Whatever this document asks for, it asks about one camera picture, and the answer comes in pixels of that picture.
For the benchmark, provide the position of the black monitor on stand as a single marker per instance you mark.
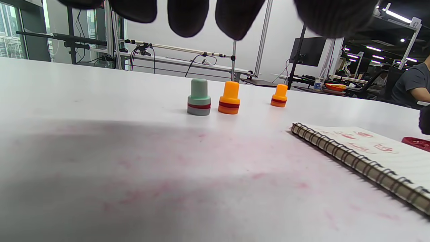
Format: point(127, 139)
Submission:
point(307, 50)

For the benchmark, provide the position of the person's right hand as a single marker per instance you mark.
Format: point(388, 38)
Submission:
point(426, 121)

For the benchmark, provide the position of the aluminium frame post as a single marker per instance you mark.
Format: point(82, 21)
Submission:
point(263, 33)
point(112, 33)

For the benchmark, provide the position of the white desk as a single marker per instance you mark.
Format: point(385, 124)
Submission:
point(168, 61)

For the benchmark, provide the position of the orange reward stamp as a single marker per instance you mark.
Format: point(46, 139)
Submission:
point(229, 97)
point(279, 95)

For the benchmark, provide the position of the large glass window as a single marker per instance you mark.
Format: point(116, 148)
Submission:
point(11, 33)

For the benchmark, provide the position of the black office chair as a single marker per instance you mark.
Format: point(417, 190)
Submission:
point(373, 84)

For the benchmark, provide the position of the white boom rod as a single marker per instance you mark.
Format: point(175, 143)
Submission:
point(174, 48)

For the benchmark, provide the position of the red ink pad tin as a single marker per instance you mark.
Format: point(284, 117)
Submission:
point(418, 144)

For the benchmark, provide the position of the spiral lined notebook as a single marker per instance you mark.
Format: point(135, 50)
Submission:
point(386, 158)

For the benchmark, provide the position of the brown side table top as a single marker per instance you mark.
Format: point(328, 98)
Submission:
point(258, 82)

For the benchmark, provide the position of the green reward stamp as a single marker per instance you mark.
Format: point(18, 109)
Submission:
point(199, 97)

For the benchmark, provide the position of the orange bowl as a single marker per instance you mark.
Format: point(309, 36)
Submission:
point(335, 87)

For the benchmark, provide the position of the clear cup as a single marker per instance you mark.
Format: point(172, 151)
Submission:
point(318, 84)

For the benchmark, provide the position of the person's left hand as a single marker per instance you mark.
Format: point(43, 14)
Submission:
point(188, 16)

